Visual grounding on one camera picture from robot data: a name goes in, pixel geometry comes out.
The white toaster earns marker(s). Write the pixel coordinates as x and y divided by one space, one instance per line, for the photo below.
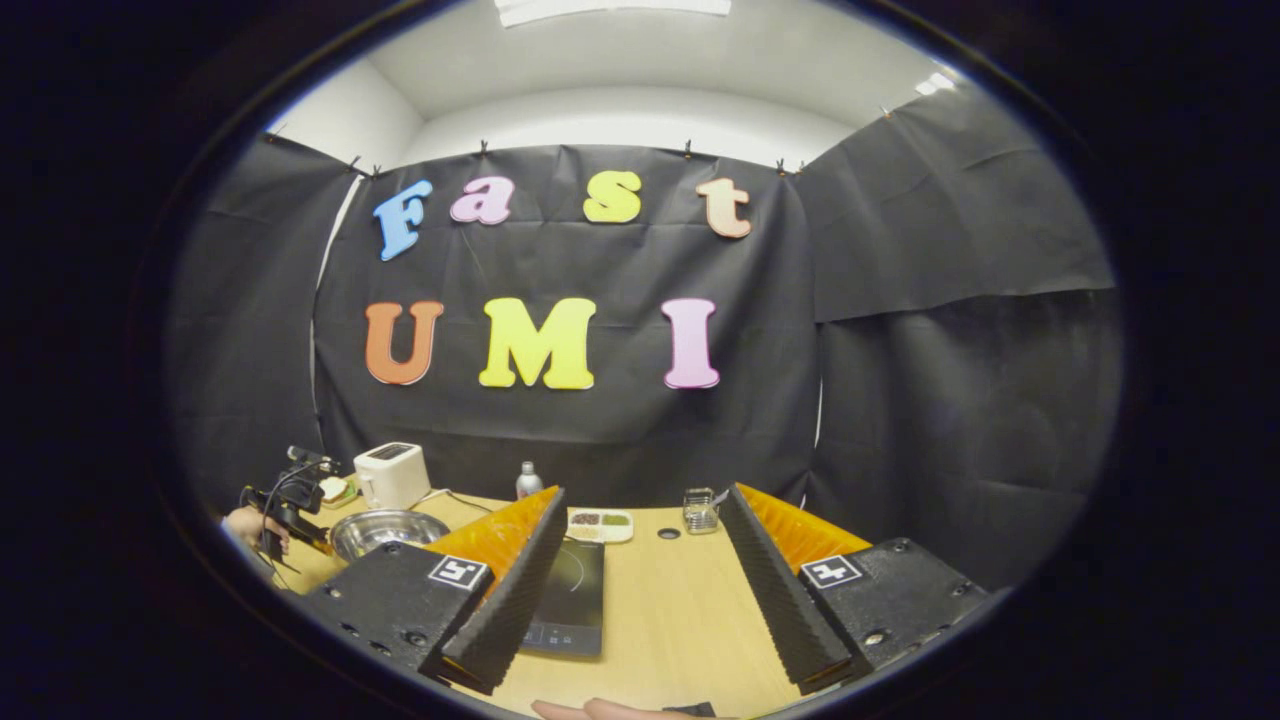
392 478

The white bread sandwich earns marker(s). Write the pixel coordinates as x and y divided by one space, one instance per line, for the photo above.
333 488

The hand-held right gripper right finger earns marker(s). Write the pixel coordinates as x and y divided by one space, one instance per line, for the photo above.
775 600

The white seasoning tray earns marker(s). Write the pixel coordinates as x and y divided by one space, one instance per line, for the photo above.
600 525

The stainless steel pot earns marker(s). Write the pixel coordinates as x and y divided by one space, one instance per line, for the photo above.
385 530

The black backdrop cloth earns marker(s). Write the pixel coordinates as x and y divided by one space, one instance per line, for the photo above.
900 400

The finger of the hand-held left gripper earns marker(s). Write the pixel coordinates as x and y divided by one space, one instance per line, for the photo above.
312 540

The small ceiling light panel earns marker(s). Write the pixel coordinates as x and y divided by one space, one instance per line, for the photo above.
936 84

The black induction cooktop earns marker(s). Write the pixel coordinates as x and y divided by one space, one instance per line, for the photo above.
575 600

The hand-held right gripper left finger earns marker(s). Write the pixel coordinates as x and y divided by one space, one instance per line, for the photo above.
515 600

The large ceiling light panel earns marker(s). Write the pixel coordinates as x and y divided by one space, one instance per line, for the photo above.
610 8

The small silver bottle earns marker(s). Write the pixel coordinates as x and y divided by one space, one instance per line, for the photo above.
528 485

